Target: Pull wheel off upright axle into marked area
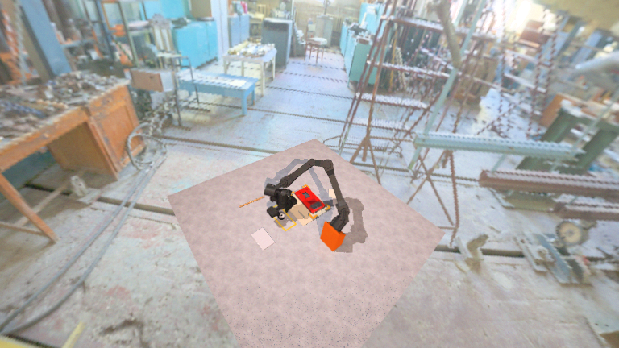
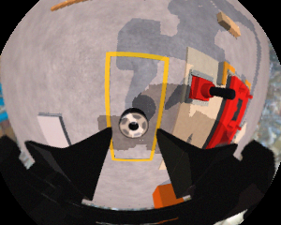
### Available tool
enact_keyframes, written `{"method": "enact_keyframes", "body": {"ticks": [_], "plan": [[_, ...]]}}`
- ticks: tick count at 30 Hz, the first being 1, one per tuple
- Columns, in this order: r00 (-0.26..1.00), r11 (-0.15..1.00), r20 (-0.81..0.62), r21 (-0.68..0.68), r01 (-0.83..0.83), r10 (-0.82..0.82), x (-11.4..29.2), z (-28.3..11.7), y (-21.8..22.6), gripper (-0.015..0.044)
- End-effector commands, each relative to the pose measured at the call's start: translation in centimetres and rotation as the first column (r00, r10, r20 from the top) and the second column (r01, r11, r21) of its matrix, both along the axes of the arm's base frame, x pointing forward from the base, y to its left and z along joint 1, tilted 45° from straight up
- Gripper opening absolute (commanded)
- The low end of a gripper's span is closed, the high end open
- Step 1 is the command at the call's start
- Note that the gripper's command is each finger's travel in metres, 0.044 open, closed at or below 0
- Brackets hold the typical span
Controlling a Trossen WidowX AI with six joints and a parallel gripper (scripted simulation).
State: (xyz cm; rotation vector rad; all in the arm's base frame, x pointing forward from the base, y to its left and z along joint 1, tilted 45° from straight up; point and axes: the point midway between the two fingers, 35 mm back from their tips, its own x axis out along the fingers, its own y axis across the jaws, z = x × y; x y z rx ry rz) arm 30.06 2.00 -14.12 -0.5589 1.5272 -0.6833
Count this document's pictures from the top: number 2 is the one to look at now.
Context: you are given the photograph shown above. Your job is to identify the yellow rectangular outline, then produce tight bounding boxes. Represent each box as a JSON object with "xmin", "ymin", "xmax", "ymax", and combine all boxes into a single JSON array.
[{"xmin": 104, "ymin": 52, "xmax": 170, "ymax": 161}]

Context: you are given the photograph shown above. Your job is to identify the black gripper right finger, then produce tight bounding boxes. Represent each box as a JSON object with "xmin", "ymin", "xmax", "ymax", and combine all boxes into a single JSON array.
[{"xmin": 155, "ymin": 127, "xmax": 238, "ymax": 199}]

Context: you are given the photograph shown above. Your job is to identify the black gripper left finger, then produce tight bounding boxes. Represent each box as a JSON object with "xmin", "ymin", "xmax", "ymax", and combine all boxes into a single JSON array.
[{"xmin": 25, "ymin": 127, "xmax": 113, "ymax": 202}]

